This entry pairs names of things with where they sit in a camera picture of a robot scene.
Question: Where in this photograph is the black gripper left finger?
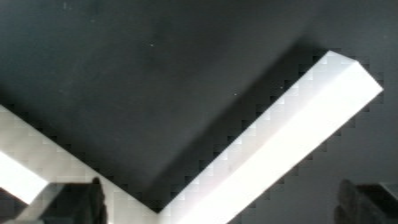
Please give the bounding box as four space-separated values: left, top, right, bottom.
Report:
42 178 109 224

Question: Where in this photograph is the white left border rail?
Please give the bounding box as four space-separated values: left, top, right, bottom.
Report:
0 106 157 224

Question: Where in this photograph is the white border rail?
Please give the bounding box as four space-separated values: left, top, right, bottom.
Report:
159 52 383 224
0 106 157 224

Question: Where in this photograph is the white front border rail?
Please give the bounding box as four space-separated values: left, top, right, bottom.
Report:
159 52 383 224

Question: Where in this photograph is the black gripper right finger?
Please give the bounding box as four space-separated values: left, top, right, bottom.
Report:
335 180 398 224

